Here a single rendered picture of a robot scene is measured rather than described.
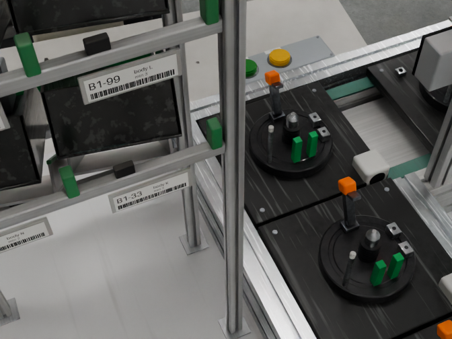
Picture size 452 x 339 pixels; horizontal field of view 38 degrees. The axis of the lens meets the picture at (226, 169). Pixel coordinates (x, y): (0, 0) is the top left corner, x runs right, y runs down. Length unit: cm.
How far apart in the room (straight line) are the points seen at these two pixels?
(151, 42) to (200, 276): 62
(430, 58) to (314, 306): 38
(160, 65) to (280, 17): 100
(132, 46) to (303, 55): 79
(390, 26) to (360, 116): 170
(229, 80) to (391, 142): 66
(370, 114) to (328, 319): 46
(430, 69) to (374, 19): 203
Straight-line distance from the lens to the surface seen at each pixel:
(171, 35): 55
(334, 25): 154
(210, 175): 110
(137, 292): 110
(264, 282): 98
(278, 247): 100
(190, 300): 109
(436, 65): 93
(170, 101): 68
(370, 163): 109
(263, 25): 152
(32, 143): 67
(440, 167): 108
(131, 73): 56
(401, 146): 123
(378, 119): 126
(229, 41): 58
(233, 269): 88
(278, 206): 105
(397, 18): 299
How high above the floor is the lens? 182
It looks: 52 degrees down
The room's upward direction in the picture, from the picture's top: 1 degrees counter-clockwise
